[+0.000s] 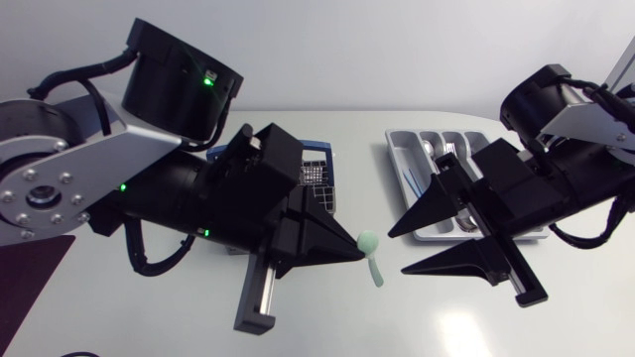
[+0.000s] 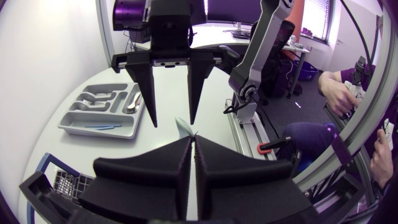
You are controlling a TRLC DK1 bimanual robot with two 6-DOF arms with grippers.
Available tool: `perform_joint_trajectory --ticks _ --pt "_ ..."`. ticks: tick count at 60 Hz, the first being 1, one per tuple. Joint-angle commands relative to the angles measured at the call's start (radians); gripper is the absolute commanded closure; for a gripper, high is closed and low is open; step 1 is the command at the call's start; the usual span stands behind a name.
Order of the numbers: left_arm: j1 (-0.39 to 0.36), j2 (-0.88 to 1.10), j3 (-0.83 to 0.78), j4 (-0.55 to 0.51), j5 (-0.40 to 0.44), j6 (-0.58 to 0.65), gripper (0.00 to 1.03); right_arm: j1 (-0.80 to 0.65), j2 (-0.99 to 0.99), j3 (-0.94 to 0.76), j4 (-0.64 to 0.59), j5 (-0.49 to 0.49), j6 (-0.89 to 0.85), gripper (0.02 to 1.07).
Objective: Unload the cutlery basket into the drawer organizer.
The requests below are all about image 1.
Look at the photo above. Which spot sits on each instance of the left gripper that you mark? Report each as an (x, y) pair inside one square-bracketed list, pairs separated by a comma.
[(243, 213)]

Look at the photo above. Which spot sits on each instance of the blue plastic cutlery piece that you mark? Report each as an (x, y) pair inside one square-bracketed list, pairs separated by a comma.
[(413, 182)]

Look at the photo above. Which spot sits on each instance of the steel fork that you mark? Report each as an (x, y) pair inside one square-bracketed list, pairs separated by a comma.
[(449, 148)]

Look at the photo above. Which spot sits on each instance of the grey cutlery tray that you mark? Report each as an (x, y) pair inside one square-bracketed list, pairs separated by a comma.
[(404, 158)]

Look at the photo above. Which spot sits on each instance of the dark mat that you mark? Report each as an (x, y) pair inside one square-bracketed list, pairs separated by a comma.
[(25, 282)]

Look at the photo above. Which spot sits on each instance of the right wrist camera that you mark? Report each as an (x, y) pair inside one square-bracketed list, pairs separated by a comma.
[(501, 168)]

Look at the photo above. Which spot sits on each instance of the steel spoon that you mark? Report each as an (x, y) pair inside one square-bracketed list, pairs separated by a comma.
[(466, 224), (427, 148)]

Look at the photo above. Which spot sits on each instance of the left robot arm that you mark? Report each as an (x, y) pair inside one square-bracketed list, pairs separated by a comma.
[(94, 158)]

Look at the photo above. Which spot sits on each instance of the pale green plastic spoon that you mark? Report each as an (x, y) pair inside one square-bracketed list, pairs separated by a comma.
[(368, 243)]

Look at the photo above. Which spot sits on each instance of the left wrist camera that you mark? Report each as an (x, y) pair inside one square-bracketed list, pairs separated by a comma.
[(278, 158)]

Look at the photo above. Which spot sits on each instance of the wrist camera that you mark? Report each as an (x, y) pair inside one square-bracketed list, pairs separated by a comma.
[(278, 158), (501, 168)]

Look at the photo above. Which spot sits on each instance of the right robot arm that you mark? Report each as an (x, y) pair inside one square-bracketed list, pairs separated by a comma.
[(580, 124)]

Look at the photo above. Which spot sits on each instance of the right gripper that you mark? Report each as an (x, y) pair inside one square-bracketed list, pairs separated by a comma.
[(526, 203)]

